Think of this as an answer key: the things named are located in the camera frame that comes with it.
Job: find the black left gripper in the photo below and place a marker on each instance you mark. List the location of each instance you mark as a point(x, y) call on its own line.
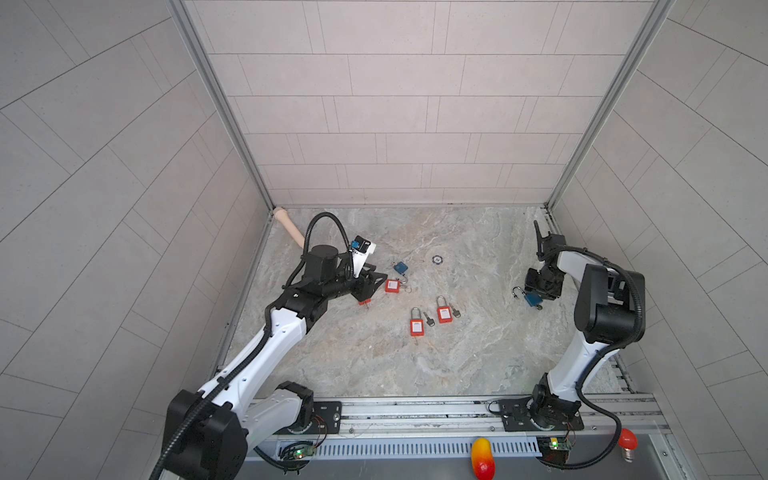
point(362, 289)

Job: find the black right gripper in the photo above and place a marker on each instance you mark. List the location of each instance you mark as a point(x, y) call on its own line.
point(547, 294)

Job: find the red padlock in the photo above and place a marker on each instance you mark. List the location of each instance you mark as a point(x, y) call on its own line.
point(396, 286)
point(416, 322)
point(444, 311)

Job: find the blue padlock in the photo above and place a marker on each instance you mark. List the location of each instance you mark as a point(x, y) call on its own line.
point(401, 269)
point(532, 298)

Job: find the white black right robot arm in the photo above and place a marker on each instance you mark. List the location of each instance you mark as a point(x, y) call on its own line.
point(609, 315)

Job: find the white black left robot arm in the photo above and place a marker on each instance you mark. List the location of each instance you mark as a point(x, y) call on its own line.
point(209, 432)

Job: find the red light bulb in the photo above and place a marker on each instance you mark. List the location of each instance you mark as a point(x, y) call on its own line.
point(628, 443)

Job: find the red yellow toy fruit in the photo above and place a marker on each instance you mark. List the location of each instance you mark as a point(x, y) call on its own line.
point(482, 460)

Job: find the metal base rail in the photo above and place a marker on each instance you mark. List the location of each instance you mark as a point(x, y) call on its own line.
point(446, 427)

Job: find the right circuit board with wires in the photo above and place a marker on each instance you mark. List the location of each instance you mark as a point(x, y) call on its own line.
point(554, 450)

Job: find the circuit board with wires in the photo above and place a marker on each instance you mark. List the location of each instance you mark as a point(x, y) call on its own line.
point(296, 455)
point(554, 450)

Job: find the left circuit board with wires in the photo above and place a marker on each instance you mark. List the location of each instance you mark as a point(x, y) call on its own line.
point(296, 455)

